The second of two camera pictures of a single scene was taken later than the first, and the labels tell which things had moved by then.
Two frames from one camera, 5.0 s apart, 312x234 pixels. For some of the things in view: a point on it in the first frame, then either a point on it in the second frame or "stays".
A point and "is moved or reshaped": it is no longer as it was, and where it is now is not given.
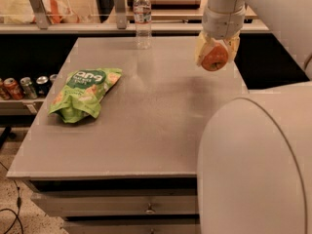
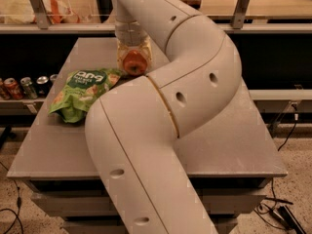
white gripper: x=222 y=23 -> x=131 y=36
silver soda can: x=28 y=88 stays
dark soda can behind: x=52 y=78 stays
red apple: x=215 y=58 is moved or reshaped
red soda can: x=13 y=89 stays
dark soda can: x=41 y=85 stays
